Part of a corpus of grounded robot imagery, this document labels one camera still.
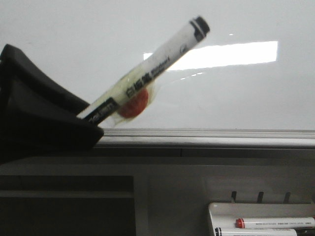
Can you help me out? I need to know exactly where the white black whiteboard marker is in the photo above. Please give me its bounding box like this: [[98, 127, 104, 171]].
[[77, 16, 210, 125]]

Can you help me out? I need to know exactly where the white whiteboard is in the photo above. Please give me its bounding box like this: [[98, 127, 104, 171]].
[[0, 0, 315, 130]]

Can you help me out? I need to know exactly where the grey aluminium whiteboard ledge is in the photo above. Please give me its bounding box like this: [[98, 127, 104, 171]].
[[95, 128, 315, 149]]

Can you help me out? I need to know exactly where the white marker tray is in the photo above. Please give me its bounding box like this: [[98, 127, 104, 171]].
[[208, 203, 315, 236]]

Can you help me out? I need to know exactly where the red capped white marker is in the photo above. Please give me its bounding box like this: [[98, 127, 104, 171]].
[[235, 216, 315, 229]]

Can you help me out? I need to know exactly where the black capped white marker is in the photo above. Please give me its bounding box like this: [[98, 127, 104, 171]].
[[215, 227, 297, 236]]

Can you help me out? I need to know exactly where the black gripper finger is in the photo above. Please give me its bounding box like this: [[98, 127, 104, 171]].
[[0, 44, 104, 163]]

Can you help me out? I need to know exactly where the red round magnet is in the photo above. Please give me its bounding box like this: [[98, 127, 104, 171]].
[[118, 89, 149, 118]]

